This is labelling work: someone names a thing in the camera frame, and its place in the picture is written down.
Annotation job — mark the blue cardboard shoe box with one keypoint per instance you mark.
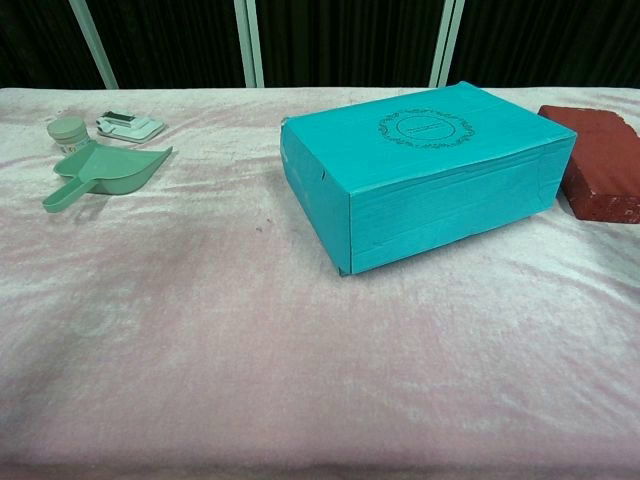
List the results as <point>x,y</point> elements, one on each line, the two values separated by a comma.
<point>425,200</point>

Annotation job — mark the pink plush table cloth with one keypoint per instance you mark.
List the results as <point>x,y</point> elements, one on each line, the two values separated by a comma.
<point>250,350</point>

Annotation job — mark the white partition frame post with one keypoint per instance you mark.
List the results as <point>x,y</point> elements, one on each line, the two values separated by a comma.
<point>92,45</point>
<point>447,45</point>
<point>250,45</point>

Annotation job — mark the small round pale green jar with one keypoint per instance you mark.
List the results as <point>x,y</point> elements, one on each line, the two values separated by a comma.
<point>67,131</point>

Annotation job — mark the green plastic dustpan scoop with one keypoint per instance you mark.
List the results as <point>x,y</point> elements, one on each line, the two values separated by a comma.
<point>112,167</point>

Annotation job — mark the black pleated curtain panel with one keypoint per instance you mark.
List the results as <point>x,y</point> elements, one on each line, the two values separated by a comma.
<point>170,45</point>
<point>550,45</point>
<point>350,40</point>
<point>35,45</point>

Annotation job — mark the red brick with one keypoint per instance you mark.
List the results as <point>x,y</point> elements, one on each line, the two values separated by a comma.
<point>595,160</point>

